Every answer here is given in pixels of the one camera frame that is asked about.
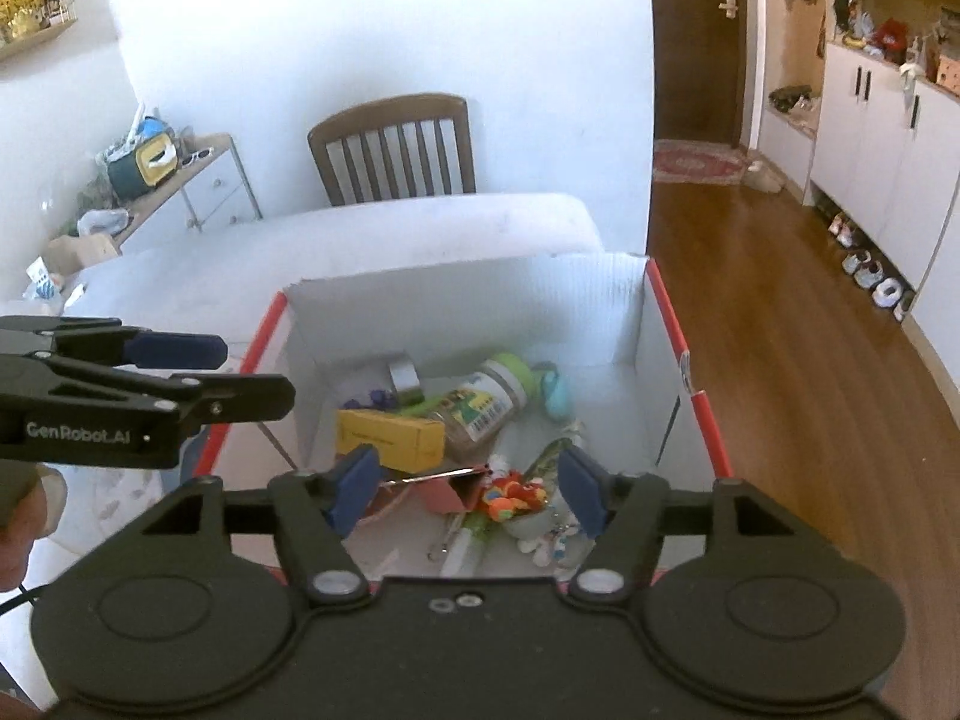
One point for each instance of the dark brown door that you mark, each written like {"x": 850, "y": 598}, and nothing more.
{"x": 697, "y": 67}

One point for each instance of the white lower cabinet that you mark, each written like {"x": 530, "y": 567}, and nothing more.
{"x": 877, "y": 165}

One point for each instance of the wooden chair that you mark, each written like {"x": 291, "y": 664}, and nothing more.
{"x": 390, "y": 116}

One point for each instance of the person's left hand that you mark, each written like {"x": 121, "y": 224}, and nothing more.
{"x": 49, "y": 502}

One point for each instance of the red fabric item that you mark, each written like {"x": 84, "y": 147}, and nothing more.
{"x": 892, "y": 37}

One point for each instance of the crumpled white paper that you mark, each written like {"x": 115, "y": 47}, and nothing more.
{"x": 75, "y": 295}

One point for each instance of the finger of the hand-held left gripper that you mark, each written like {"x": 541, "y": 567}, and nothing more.
{"x": 176, "y": 351}
{"x": 240, "y": 397}

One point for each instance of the small purple toy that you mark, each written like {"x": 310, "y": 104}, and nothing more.
{"x": 371, "y": 397}

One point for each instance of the red cardboard box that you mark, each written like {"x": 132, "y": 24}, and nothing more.
{"x": 465, "y": 307}

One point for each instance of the green yellow tissue box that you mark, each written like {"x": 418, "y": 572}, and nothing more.
{"x": 142, "y": 161}

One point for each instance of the clear plastic packet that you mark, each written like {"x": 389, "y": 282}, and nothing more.
{"x": 551, "y": 454}

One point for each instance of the white side cabinet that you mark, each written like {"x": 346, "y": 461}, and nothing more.
{"x": 217, "y": 191}

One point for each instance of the blue white packet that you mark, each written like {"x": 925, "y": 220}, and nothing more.
{"x": 41, "y": 279}

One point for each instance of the small house model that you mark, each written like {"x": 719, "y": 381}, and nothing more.
{"x": 58, "y": 9}

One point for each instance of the grey tape roll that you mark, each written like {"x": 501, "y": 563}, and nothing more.
{"x": 405, "y": 382}

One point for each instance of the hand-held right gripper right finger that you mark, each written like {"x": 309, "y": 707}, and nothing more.
{"x": 585, "y": 491}

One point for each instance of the pink plastic container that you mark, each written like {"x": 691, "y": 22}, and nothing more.
{"x": 450, "y": 496}

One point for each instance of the patterned rug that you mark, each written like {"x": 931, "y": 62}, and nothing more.
{"x": 694, "y": 161}

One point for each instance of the brown leather bag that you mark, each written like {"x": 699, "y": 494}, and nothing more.
{"x": 793, "y": 100}

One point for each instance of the jar with green lid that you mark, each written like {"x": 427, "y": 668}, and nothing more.
{"x": 480, "y": 405}

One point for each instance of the white cloth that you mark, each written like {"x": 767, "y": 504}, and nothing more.
{"x": 909, "y": 76}

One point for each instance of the row of shoes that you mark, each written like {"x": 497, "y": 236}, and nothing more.
{"x": 870, "y": 270}

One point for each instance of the gold ornament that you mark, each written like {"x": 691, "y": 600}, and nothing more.
{"x": 21, "y": 0}

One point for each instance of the wooden toy house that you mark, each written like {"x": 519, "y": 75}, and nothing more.
{"x": 949, "y": 73}

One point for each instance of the red orange plush toy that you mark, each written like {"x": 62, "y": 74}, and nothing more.
{"x": 514, "y": 495}

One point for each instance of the beige slippers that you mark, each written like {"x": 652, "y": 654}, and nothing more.
{"x": 761, "y": 176}

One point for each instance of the wooden wall shelf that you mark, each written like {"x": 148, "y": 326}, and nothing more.
{"x": 37, "y": 41}

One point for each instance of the white sunglasses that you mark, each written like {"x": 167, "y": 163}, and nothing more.
{"x": 196, "y": 157}

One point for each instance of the white plastic bag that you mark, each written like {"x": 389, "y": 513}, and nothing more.
{"x": 101, "y": 223}

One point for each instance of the small teal toy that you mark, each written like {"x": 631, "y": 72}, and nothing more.
{"x": 557, "y": 394}

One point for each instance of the white tube green cap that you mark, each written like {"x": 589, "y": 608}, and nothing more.
{"x": 469, "y": 544}

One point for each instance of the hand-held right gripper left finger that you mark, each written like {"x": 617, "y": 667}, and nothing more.
{"x": 356, "y": 491}

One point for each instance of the brown cardboard box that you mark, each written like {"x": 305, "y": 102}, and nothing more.
{"x": 82, "y": 253}

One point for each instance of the large clear plastic bag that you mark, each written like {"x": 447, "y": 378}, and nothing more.
{"x": 94, "y": 187}

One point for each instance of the white shoe bench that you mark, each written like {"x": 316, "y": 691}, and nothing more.
{"x": 784, "y": 150}

